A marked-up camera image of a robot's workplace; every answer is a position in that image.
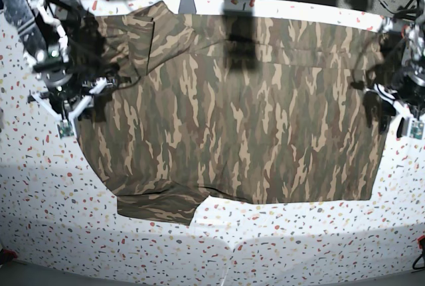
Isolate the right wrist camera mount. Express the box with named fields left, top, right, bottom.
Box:
left=27, top=77, right=118, bottom=139

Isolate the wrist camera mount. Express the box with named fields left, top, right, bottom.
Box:
left=27, top=77, right=118, bottom=139
left=373, top=84, right=424, bottom=140

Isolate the red clamp corner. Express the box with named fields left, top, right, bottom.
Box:
left=0, top=249, right=17, bottom=265
left=412, top=236, right=425, bottom=271

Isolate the red clamp left corner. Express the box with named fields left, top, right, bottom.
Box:
left=0, top=249, right=17, bottom=265

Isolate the red clamp right corner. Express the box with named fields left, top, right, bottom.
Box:
left=412, top=236, right=425, bottom=271

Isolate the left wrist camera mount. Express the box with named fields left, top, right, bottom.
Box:
left=373, top=84, right=424, bottom=140

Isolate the camouflage T-shirt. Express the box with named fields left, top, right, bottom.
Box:
left=79, top=2, right=389, bottom=225

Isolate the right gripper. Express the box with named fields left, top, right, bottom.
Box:
left=33, top=57, right=116, bottom=123

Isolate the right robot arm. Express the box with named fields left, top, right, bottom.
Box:
left=1, top=0, right=120, bottom=122

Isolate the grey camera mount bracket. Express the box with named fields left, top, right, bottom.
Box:
left=178, top=0, right=197, bottom=15

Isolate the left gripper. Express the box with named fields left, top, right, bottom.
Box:
left=363, top=66, right=424, bottom=133

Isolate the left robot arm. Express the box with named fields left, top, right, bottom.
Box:
left=364, top=0, right=424, bottom=140

